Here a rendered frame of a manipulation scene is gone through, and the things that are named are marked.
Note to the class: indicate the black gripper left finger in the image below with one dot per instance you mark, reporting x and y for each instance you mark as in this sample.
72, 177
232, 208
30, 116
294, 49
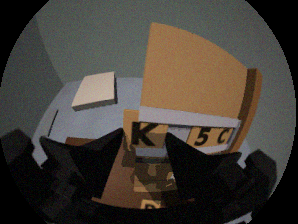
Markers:
91, 161

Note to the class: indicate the beige flat square slab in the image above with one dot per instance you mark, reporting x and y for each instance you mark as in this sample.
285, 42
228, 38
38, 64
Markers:
95, 91

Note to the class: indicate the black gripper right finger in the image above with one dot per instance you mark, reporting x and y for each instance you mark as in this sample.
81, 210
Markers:
192, 168

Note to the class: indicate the tan cardboard-coloured slanted board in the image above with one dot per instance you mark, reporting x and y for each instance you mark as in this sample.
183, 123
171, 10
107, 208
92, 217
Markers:
189, 80

